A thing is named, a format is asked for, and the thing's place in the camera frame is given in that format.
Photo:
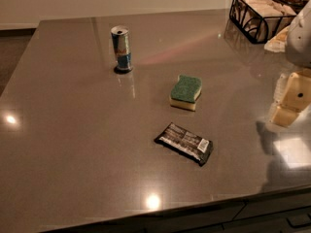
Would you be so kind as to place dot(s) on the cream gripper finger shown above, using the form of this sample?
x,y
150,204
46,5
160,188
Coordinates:
x,y
291,97

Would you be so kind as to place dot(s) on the redbull can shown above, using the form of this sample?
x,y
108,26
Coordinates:
x,y
122,51

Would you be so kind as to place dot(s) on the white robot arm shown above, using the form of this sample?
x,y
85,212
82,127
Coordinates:
x,y
298,43

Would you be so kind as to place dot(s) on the crumpled white paper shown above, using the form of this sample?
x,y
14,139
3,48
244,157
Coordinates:
x,y
277,43

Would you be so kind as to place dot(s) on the white napkins in basket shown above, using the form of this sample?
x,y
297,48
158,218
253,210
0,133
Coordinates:
x,y
264,12

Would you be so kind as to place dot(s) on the green yellow sponge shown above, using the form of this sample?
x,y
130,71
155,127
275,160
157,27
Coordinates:
x,y
185,92

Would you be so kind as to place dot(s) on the black snack bar wrapper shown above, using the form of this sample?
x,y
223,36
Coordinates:
x,y
185,143

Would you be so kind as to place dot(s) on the dark drawer handle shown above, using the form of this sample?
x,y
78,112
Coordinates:
x,y
299,221

